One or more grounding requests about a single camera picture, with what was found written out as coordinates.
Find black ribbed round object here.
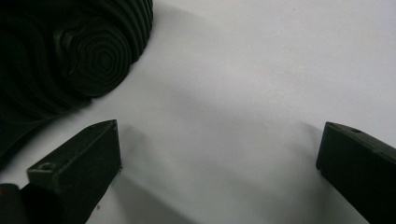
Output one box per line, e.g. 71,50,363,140
0,0,154,169

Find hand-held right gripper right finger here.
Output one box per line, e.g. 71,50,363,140
316,121,396,224

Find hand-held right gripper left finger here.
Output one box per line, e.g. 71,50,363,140
26,119,122,224

